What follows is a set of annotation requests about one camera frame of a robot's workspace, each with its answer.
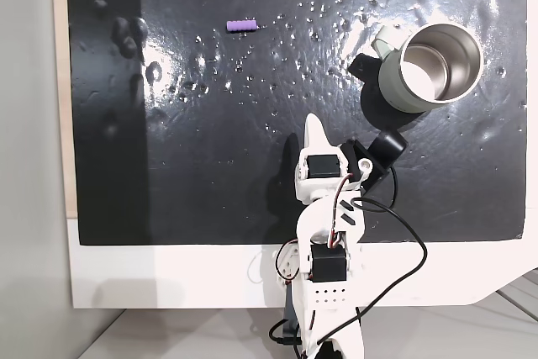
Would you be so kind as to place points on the white table board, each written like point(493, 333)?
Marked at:
point(168, 275)

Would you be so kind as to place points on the pale green steel cup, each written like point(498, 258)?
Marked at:
point(437, 64)

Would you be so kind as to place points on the black oval camera box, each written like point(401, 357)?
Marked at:
point(388, 145)

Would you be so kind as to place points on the black glossy mat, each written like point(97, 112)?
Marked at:
point(210, 144)

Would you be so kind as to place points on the dark table clamp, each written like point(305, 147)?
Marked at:
point(291, 313)

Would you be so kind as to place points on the purple ribbed pen grip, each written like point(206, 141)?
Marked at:
point(241, 25)

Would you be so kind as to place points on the beige wooden board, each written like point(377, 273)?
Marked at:
point(63, 123)

